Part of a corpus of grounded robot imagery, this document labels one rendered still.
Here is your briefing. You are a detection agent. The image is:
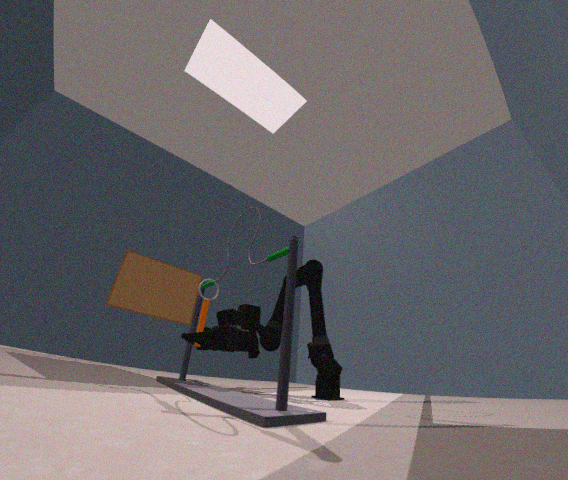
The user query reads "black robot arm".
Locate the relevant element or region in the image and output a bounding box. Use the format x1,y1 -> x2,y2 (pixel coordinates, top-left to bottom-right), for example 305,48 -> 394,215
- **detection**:
216,260 -> 344,401

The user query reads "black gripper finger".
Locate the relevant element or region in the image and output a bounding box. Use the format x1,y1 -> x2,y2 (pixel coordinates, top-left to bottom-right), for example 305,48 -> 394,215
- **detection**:
181,327 -> 208,349
186,325 -> 220,351

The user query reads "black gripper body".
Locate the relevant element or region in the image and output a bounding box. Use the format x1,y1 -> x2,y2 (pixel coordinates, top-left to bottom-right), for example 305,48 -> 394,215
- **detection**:
218,325 -> 244,352

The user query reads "orange handle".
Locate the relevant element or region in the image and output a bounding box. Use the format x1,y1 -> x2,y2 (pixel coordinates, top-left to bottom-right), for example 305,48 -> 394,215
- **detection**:
197,279 -> 219,332

